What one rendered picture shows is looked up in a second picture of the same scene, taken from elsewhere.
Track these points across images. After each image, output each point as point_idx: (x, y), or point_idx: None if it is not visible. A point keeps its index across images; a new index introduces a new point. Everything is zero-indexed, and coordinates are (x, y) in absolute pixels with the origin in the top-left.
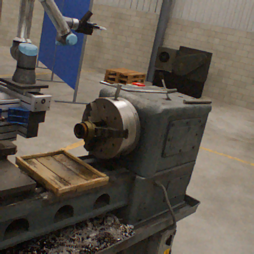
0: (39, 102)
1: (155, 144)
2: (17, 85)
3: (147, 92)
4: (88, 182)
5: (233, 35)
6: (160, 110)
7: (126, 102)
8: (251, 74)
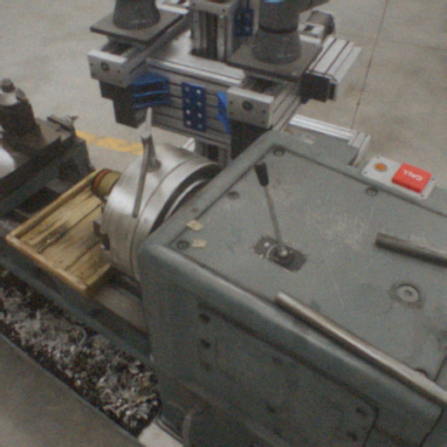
0: (239, 106)
1: (149, 315)
2: (231, 55)
3: (309, 204)
4: (46, 264)
5: None
6: (138, 251)
7: (162, 184)
8: None
